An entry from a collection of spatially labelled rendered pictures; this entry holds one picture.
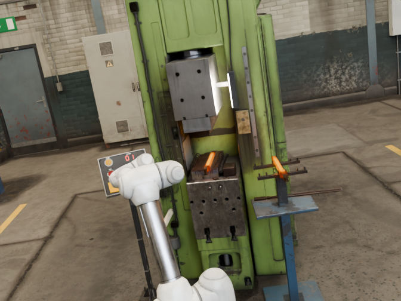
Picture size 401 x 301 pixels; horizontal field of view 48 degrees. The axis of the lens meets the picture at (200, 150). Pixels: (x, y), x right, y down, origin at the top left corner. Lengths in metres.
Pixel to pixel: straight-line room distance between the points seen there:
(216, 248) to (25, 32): 6.95
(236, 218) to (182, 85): 1.02
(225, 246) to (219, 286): 1.28
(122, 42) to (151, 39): 5.13
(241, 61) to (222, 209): 1.06
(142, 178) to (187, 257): 1.71
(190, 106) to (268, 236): 1.20
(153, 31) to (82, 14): 5.97
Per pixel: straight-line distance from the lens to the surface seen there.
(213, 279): 2.13
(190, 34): 3.20
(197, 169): 3.24
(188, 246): 3.67
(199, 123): 3.14
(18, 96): 9.66
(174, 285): 2.10
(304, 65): 9.30
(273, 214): 2.91
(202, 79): 3.07
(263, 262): 3.67
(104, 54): 8.45
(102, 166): 3.21
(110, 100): 8.54
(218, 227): 3.33
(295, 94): 9.32
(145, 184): 2.10
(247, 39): 3.17
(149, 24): 3.26
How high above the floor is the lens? 1.98
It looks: 16 degrees down
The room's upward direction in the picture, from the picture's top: 9 degrees counter-clockwise
